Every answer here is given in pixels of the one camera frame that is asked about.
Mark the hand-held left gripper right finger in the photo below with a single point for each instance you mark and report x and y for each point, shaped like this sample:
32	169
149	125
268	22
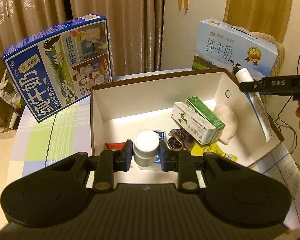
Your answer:
162	155

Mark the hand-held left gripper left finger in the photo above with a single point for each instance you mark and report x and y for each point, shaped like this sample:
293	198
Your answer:
128	155

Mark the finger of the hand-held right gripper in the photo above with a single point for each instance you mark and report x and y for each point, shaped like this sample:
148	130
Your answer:
252	85

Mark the red candy packet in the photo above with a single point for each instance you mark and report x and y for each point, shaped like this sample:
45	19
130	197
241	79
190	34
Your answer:
113	145

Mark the white plastic jar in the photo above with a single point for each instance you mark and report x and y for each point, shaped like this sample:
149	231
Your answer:
146	142

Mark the blue label plastic box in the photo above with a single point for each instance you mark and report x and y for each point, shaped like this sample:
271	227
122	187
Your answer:
162	134

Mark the purple velvet scrunchie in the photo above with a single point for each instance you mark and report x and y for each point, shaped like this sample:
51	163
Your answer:
180	137

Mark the white squeeze tube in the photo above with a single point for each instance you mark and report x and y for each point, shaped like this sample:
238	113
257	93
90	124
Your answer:
261	115

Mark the white and green carton box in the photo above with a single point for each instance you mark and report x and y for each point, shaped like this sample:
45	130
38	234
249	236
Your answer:
190	120

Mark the white cloth pouch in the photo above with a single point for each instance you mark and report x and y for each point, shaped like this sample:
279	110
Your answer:
227	122

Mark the brown cardboard box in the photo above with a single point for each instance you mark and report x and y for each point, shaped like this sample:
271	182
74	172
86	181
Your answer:
115	110

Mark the yellow snack packet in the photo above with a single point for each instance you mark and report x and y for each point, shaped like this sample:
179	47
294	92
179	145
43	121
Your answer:
210	147

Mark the quilted beige chair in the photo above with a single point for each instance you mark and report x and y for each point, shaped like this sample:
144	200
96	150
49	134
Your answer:
280	57

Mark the light blue milk carton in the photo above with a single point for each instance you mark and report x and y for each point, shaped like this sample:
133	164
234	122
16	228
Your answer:
222	50

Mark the checkered tablecloth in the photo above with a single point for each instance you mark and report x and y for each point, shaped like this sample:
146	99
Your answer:
40	140

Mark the dark blue milk carton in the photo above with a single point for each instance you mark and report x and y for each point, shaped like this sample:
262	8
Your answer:
52	67

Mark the white plastic trash bag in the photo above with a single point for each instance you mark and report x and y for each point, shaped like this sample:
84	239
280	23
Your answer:
10	92

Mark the beige patterned curtain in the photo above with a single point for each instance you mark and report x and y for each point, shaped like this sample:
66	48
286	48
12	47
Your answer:
40	5

